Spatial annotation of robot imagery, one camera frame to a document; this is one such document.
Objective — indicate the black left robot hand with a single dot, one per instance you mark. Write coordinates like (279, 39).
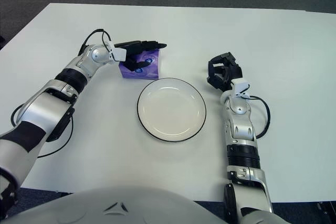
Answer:
(136, 45)

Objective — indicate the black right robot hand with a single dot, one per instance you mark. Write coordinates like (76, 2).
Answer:
(231, 73)

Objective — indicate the purple tissue paper pack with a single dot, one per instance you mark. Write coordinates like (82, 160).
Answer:
(151, 69)

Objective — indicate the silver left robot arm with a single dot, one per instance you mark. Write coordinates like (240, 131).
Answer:
(47, 106)

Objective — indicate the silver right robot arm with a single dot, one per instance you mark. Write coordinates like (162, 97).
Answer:
(241, 129)

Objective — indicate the white plate with black rim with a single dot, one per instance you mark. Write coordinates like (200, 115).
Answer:
(172, 110)

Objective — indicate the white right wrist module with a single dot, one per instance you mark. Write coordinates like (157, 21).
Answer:
(241, 85)

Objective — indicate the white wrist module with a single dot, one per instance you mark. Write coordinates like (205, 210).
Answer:
(118, 53)
(241, 85)

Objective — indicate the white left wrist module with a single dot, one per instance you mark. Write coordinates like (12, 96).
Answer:
(118, 53)

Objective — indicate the grey robot torso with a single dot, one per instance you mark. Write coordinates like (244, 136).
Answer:
(118, 203)

